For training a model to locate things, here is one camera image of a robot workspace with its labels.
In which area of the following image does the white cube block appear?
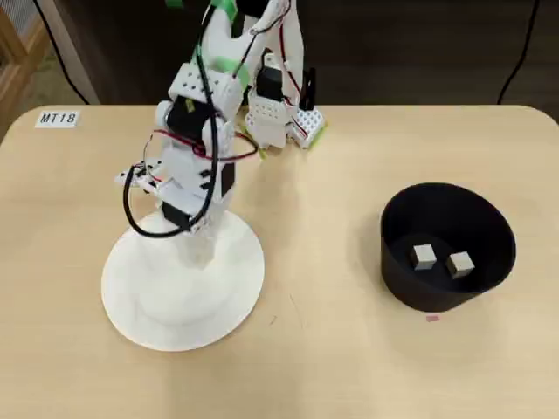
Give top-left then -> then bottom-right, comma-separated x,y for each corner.
411,244 -> 438,271
445,251 -> 475,279

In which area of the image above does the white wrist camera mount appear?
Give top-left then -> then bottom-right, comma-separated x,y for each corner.
114,159 -> 176,196

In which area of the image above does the red white servo wire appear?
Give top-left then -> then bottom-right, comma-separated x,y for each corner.
141,130 -> 259,165

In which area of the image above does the thin black cable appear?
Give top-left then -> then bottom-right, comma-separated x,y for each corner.
496,0 -> 542,106
34,0 -> 92,106

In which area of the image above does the white round plate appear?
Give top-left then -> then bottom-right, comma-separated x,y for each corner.
100,211 -> 266,353

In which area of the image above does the wooden furniture frame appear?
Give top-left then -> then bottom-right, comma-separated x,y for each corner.
0,8 -> 52,145

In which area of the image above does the grey metal post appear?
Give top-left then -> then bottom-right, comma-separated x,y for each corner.
38,0 -> 102,106

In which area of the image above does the green tape band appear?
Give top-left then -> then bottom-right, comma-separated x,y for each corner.
208,0 -> 240,23
213,55 -> 251,88

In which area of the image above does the white MT18 label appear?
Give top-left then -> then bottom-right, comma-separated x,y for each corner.
34,109 -> 82,129

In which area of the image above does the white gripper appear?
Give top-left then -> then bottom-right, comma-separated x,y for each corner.
155,146 -> 239,271

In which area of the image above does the black table clamp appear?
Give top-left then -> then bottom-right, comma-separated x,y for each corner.
300,67 -> 318,111

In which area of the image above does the black pot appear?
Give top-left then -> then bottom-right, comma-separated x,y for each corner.
379,182 -> 517,313

